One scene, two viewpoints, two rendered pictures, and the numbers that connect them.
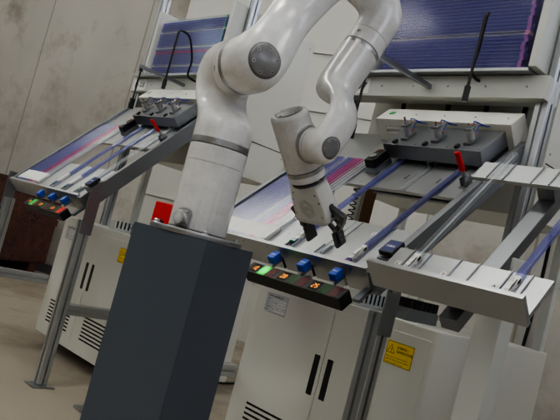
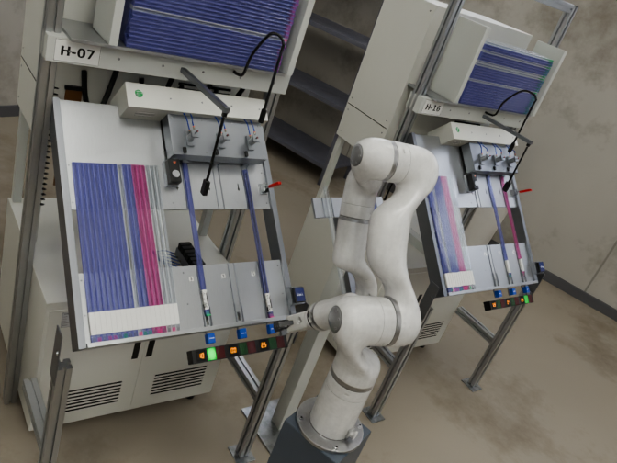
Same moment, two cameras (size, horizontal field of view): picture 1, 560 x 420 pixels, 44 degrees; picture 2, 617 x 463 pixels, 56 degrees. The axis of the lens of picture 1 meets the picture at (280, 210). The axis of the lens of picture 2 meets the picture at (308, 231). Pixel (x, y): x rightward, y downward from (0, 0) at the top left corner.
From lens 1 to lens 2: 2.41 m
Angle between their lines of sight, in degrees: 91
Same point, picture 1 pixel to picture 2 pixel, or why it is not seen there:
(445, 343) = not seen: hidden behind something
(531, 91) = (276, 87)
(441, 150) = (233, 158)
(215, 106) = (367, 360)
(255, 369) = not seen: hidden behind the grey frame
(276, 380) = (95, 366)
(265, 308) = (62, 326)
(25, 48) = not seen: outside the picture
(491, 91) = (244, 83)
